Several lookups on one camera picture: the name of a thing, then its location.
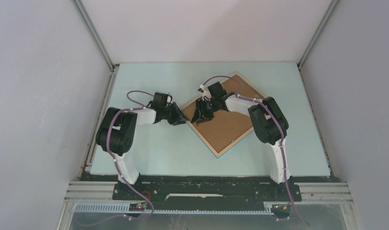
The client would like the wooden picture frame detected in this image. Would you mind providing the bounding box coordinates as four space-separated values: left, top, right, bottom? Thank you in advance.
180 71 267 159

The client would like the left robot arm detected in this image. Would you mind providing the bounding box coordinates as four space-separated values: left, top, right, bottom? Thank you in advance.
95 92 189 200

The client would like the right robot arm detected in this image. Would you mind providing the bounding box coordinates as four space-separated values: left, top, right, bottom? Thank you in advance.
191 82 291 200

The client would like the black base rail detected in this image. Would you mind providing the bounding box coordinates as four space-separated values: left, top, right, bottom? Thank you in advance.
112 175 302 212

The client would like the left corner aluminium post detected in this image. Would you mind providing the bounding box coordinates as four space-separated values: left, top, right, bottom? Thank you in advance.
72 0 115 71

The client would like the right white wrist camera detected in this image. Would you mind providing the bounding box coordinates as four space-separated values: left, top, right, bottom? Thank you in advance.
198 84 212 99

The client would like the corner aluminium post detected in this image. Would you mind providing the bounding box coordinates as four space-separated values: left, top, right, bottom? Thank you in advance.
72 0 115 71
297 0 341 70

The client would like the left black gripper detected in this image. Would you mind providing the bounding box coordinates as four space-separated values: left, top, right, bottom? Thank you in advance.
161 102 189 126

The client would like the aluminium mounting profile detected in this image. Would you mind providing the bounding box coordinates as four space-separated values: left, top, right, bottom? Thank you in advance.
56 181 354 230

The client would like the right corner aluminium post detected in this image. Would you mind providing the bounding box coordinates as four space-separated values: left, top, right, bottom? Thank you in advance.
297 0 341 70

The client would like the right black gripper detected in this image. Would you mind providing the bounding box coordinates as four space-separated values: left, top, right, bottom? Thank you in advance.
191 99 218 125

